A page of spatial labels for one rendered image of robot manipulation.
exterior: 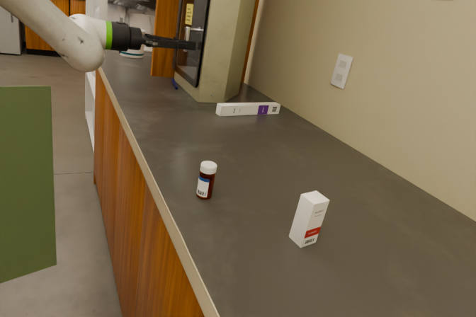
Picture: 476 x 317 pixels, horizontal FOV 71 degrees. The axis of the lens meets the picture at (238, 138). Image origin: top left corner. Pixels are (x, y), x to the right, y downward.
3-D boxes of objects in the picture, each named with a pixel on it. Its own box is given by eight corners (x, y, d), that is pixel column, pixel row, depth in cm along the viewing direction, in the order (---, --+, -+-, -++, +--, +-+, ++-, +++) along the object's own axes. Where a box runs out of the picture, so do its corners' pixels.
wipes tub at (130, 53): (140, 54, 196) (142, 28, 190) (145, 59, 185) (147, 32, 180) (117, 52, 190) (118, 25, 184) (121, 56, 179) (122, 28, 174)
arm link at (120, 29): (108, 49, 115) (111, 55, 108) (108, 14, 111) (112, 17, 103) (125, 51, 118) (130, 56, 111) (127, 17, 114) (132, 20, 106)
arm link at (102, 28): (61, 5, 103) (61, 37, 110) (62, 23, 95) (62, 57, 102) (109, 12, 110) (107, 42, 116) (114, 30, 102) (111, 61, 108)
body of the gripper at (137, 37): (131, 27, 107) (159, 32, 112) (126, 24, 114) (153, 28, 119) (129, 51, 110) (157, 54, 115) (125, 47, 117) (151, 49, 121)
